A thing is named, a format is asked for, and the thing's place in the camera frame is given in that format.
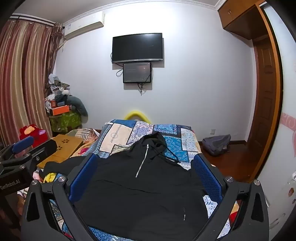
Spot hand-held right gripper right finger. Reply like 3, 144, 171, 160
191, 153, 270, 241

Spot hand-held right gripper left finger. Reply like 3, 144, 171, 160
20, 153, 102, 241

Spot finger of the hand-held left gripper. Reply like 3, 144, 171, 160
0, 139, 58, 176
0, 136, 35, 163

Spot black zip hoodie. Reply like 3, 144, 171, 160
44, 132, 214, 241

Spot wooden lap desk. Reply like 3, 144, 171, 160
37, 134, 83, 169

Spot green and orange bag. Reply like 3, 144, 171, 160
49, 111, 82, 137

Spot yellow garment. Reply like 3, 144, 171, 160
43, 173, 58, 183

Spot grey backpack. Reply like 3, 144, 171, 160
202, 134, 232, 156

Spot orange box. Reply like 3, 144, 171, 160
51, 105, 70, 116

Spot pink floral bedsheet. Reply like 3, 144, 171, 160
67, 127, 102, 158

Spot blue patchwork blanket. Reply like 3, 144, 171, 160
50, 119, 234, 241

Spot pile of clutter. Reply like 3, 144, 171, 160
44, 74, 71, 109

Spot striped brown curtain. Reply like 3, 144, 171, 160
0, 14, 64, 149

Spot white wardrobe door with stickers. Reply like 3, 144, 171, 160
257, 5, 296, 232

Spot yellow foam tube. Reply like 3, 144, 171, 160
124, 111, 151, 123

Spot brown wooden door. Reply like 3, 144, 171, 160
246, 5, 284, 183

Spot white air conditioner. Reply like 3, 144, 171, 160
63, 11, 105, 40

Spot wooden overhead cabinet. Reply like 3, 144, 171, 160
217, 0, 266, 40

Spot small black wall monitor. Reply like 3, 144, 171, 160
122, 62, 152, 84

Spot black wall television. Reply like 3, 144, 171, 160
112, 33, 164, 64

